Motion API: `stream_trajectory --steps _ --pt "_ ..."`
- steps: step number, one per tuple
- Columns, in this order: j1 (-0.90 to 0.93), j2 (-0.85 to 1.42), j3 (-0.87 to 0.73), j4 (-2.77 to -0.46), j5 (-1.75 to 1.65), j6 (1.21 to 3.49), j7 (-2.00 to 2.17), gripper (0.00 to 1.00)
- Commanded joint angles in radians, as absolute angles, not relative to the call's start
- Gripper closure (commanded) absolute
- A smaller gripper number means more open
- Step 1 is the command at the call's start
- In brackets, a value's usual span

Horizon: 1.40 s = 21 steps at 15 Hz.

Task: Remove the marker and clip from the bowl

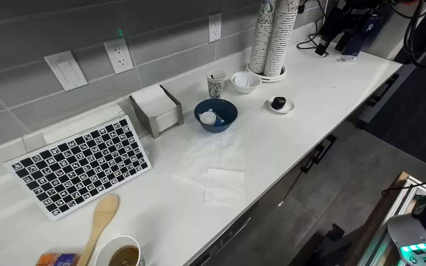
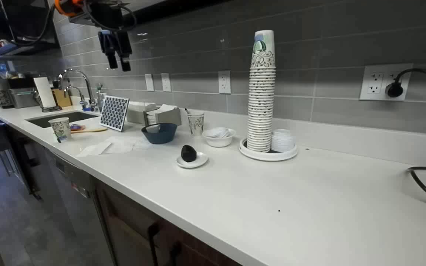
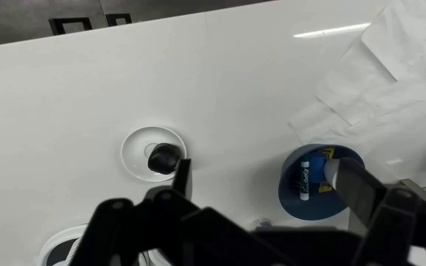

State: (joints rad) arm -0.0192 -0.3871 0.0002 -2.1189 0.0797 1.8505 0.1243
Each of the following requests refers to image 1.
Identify white round cup tray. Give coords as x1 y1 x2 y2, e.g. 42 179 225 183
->
246 65 287 83

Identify robot base with green lights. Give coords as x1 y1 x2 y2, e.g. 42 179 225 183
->
385 176 426 266

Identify tall paper cup stack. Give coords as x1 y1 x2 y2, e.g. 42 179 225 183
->
265 0 299 77

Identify small white measuring cup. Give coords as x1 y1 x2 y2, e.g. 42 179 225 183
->
200 109 224 126

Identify orange packet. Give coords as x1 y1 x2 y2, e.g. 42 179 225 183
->
36 253 79 266

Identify white light switch plate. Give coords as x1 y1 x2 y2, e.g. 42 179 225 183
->
45 50 87 90

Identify white power outlet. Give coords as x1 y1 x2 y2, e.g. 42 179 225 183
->
209 13 222 43
104 39 133 74

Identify wooden spoon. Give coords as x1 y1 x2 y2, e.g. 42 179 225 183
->
77 194 120 266

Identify white mug with liquid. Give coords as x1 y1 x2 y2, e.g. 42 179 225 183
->
95 235 144 266

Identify white saucer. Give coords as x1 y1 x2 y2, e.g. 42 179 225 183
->
265 96 295 114

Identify patterned paper cup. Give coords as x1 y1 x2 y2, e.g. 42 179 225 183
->
207 71 227 99

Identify black round object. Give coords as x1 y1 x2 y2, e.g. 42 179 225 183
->
271 96 287 109

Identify steel napkin dispenser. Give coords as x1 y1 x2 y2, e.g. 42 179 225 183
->
130 84 184 138

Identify small white bowl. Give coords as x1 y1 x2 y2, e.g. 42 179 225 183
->
231 71 261 95

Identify black white checkered board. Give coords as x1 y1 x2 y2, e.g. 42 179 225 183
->
5 115 151 220

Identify dark blue bowl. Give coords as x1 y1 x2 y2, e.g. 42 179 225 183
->
194 99 238 133

